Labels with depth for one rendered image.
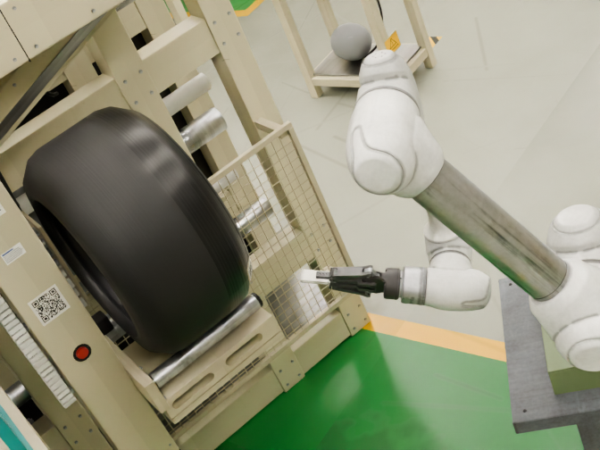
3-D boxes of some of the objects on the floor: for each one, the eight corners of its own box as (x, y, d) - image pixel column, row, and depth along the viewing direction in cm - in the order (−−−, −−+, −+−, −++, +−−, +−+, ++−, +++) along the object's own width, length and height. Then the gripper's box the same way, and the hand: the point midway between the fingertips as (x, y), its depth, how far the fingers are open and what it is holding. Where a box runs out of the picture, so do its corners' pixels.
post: (234, 610, 288) (-396, -258, 149) (212, 583, 298) (-396, -252, 160) (267, 579, 292) (-315, -293, 154) (244, 554, 303) (-321, -285, 164)
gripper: (401, 286, 224) (298, 277, 225) (397, 310, 235) (300, 301, 237) (403, 257, 227) (302, 248, 229) (399, 282, 239) (303, 274, 240)
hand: (315, 277), depth 233 cm, fingers closed
